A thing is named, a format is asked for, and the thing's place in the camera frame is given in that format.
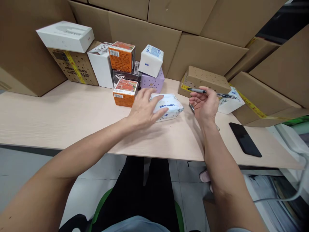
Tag white box black script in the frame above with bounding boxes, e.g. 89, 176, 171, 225
87, 42, 114, 89

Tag person's foot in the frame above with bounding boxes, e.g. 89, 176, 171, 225
199, 170, 214, 193

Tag person's right hand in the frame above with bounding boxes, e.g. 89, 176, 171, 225
189, 86, 219, 122

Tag person's legs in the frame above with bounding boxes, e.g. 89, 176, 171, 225
93, 156, 180, 232

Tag stack of brown cartons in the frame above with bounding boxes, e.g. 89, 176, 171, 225
0, 0, 309, 109

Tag flat brown dotted box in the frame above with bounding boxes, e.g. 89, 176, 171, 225
178, 65, 232, 99

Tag black smartphone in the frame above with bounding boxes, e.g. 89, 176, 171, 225
229, 122, 263, 158

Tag white cable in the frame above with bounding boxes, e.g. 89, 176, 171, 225
253, 149, 309, 202

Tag flat white box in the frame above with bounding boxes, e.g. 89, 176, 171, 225
36, 21, 95, 53

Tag black box white print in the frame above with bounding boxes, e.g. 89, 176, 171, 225
112, 68, 142, 89

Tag person's body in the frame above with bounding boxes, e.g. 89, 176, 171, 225
102, 215, 171, 232

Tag white machine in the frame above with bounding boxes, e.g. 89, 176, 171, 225
267, 122, 309, 191

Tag purple dotted box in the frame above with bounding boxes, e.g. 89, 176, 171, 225
140, 67, 165, 94

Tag white floral tissue pack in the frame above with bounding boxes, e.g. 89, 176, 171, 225
148, 93, 184, 123

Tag stack of papers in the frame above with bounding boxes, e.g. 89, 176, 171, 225
243, 174, 304, 232

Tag tall orange picture box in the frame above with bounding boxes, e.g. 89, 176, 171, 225
108, 41, 136, 74

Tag white floral box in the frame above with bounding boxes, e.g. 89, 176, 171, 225
217, 86, 246, 115

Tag brown dotted carton yellow tape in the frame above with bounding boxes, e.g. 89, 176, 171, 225
47, 41, 102, 86

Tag person's left hand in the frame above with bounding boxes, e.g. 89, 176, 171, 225
128, 87, 169, 130

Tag small orange picture box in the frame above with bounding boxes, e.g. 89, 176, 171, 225
113, 79, 138, 108

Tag white tissue pack blue label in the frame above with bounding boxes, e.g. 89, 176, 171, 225
138, 44, 164, 78

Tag plain carton yellow tape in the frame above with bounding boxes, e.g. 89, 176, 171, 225
228, 71, 303, 128

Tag grey and black pen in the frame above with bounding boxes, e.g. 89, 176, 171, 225
188, 88, 236, 99

